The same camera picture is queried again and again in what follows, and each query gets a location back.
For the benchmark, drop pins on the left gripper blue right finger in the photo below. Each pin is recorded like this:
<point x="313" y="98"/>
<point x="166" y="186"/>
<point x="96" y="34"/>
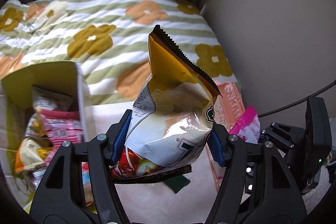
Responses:
<point x="218" y="143"/>

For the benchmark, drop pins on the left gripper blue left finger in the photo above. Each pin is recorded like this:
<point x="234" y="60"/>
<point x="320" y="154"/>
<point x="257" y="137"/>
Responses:
<point x="118" y="136"/>

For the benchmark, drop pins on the gold white chip bag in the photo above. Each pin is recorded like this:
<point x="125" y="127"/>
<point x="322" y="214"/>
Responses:
<point x="172" y="115"/>

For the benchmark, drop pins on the dark green snack packet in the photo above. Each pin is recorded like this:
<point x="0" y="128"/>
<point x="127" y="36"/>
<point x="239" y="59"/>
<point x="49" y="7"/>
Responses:
<point x="177" y="181"/>

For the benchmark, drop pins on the green cardboard box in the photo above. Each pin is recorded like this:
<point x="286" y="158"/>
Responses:
<point x="41" y="106"/>

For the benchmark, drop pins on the pink snack bag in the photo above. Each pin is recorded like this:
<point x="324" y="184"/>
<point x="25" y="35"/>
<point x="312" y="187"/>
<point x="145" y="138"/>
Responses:
<point x="247" y="127"/>

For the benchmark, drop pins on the pink floral towel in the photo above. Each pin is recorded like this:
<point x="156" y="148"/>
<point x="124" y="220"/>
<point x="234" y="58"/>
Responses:
<point x="157" y="203"/>

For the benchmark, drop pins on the floral striped bed quilt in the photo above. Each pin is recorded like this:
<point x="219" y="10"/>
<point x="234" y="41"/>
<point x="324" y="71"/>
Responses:
<point x="108" y="39"/>

